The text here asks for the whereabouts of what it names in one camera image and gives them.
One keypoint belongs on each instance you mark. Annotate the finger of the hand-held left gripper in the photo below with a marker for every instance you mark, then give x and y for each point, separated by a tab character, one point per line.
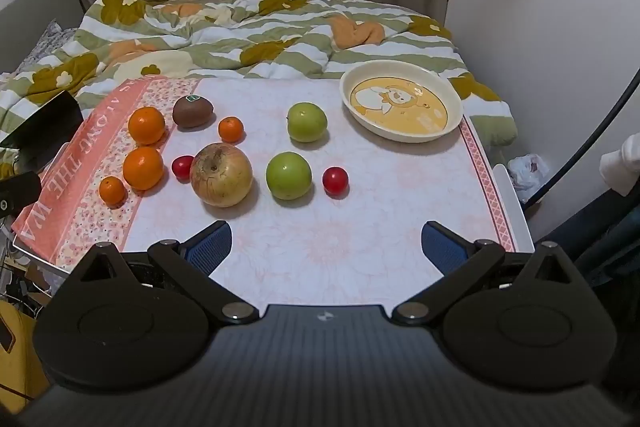
20	193

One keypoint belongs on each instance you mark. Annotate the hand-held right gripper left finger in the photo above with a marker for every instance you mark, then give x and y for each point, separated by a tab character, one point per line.
210	247

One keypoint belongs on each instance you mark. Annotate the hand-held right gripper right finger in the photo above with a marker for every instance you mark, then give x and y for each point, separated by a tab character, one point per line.
442	247

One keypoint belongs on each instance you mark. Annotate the large yellow-red apple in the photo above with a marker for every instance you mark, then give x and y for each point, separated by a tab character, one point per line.
220	174

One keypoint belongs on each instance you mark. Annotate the small orange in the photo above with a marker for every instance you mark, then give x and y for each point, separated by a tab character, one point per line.
231	129
112	191

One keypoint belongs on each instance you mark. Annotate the large orange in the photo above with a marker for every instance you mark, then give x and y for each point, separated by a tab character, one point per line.
146	125
143	168

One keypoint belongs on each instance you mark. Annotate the brown kiwi with sticker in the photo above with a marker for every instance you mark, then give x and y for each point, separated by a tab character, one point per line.
193	113

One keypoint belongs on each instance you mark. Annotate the cream plate with cartoon print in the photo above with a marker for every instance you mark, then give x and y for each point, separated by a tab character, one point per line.
401	104

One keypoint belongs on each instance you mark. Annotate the green apple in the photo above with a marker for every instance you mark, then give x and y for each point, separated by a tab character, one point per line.
307	122
289	175

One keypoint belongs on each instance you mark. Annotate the red cherry tomato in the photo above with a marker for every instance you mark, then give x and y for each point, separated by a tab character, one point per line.
182	167
335	181

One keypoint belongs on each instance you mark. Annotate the grey patterned pillow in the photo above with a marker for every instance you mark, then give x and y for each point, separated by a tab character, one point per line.
45	41

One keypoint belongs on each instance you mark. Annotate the pink floral tablecloth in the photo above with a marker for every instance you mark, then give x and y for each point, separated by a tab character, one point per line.
350	217

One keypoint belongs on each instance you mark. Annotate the white plastic bag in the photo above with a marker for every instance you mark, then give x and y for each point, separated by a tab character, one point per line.
525	172

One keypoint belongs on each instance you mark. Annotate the green striped floral blanket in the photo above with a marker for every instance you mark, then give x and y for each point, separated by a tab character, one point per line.
280	52

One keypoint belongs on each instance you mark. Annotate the grey bed frame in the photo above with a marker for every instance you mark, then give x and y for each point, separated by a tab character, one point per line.
35	2

